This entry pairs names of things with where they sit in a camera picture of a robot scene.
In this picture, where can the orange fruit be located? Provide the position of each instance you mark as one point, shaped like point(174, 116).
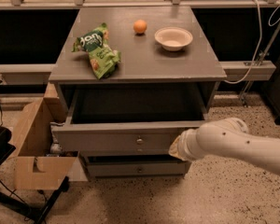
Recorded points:
point(140, 27)

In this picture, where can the grey lower drawer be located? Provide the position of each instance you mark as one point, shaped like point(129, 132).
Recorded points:
point(142, 165)

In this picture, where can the brown cardboard box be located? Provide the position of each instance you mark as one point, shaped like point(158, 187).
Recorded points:
point(35, 166)

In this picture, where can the green chip bag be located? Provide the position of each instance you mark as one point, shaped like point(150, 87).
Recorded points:
point(103, 59)

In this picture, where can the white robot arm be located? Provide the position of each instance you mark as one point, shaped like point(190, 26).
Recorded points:
point(228, 138)

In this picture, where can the metal railing frame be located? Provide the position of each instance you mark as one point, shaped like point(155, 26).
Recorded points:
point(30, 74)

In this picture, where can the grey top drawer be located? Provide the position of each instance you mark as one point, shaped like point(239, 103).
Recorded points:
point(130, 120)

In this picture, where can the padded gripper body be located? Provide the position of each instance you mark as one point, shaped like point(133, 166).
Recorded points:
point(186, 146)

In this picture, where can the snack packet in box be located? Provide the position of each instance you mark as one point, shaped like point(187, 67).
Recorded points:
point(55, 148)

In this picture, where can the grey wooden drawer cabinet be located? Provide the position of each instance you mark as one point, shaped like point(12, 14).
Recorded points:
point(143, 60)

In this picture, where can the white bowl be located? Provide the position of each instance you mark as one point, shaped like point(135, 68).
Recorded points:
point(173, 38)

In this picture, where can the grey drawer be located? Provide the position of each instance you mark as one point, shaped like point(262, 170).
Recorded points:
point(130, 120)
point(142, 165)

